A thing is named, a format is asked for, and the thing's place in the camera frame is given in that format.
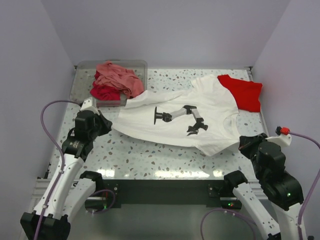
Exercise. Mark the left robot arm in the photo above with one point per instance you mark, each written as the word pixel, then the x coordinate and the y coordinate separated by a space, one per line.
pixel 51 218

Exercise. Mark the pink t shirt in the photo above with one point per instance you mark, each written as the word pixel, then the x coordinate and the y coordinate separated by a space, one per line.
pixel 121 78

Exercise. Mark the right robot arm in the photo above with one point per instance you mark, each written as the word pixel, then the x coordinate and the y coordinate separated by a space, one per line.
pixel 281 189

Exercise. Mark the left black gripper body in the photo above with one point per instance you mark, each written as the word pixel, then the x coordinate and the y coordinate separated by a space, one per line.
pixel 94 132

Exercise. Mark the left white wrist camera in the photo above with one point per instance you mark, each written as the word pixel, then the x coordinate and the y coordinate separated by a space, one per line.
pixel 89 104

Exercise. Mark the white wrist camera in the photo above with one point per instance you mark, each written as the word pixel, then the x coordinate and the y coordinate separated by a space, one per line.
pixel 89 104
pixel 283 138

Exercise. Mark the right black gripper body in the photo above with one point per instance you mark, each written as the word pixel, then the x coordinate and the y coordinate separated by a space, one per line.
pixel 252 157

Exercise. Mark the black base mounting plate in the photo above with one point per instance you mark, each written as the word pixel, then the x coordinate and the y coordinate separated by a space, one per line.
pixel 211 193

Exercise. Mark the dark red t shirt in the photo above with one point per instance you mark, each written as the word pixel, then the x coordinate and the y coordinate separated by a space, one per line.
pixel 105 93

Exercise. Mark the white printed t shirt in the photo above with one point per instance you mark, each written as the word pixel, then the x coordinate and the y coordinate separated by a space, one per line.
pixel 203 117

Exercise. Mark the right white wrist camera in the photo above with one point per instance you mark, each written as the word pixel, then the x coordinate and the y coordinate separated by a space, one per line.
pixel 283 138

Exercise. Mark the clear plastic bin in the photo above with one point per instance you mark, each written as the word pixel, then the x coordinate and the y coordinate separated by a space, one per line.
pixel 84 78

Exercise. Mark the bright red folded t shirt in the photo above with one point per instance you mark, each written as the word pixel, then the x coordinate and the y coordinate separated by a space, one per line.
pixel 245 93

